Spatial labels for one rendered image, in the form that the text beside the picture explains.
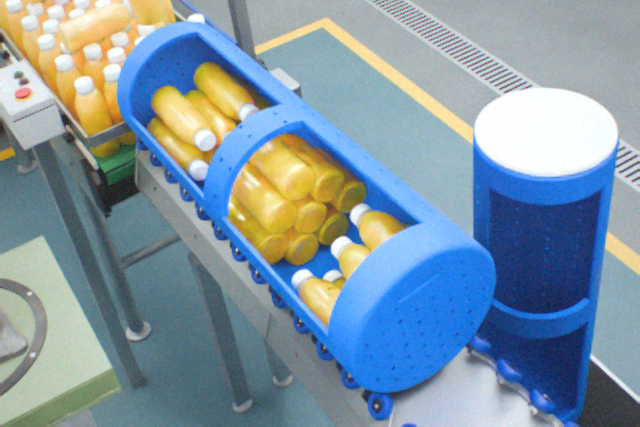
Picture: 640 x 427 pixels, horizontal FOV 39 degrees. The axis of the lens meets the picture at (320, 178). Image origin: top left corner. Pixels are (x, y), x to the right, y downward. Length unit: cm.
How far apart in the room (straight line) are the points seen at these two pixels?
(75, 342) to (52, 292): 13
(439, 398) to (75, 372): 59
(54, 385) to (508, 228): 116
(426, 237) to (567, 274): 100
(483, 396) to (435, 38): 271
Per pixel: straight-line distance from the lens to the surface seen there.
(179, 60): 197
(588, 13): 424
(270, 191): 159
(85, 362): 151
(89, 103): 208
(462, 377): 155
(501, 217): 216
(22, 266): 170
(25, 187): 369
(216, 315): 237
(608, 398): 251
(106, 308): 257
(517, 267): 231
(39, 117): 207
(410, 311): 136
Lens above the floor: 217
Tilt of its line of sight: 40 degrees down
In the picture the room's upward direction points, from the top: 9 degrees counter-clockwise
